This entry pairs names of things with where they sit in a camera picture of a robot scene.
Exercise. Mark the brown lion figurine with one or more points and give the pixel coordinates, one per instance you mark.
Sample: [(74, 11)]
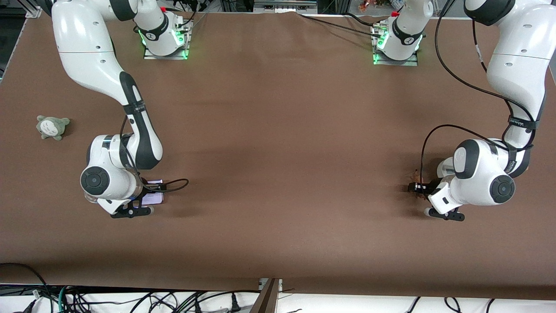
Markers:
[(418, 176)]

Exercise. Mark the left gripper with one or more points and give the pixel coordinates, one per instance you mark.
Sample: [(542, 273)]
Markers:
[(420, 187)]

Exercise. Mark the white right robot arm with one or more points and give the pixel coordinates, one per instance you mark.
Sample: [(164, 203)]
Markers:
[(87, 52)]

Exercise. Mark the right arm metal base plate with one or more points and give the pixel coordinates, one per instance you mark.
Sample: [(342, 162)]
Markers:
[(150, 55)]

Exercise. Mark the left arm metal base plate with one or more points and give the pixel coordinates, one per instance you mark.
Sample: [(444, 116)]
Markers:
[(412, 62)]

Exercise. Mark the brown table cover sheet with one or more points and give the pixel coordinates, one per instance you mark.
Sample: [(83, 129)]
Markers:
[(278, 108)]

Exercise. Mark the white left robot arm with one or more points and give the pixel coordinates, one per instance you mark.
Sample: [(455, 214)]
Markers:
[(517, 65)]

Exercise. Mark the grey totoro plush toy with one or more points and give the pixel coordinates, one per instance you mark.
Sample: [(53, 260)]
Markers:
[(53, 127)]

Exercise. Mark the white smartphone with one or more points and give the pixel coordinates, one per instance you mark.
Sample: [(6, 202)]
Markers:
[(155, 198)]

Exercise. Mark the brown table support beam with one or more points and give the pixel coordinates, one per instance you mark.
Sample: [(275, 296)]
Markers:
[(266, 300)]

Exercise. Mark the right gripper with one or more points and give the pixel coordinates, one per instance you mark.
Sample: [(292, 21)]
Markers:
[(145, 191)]

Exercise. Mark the black power plug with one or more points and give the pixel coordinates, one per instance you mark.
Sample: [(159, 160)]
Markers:
[(235, 304)]

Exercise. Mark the small orange toy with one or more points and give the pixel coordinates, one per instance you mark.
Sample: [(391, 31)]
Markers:
[(364, 5)]

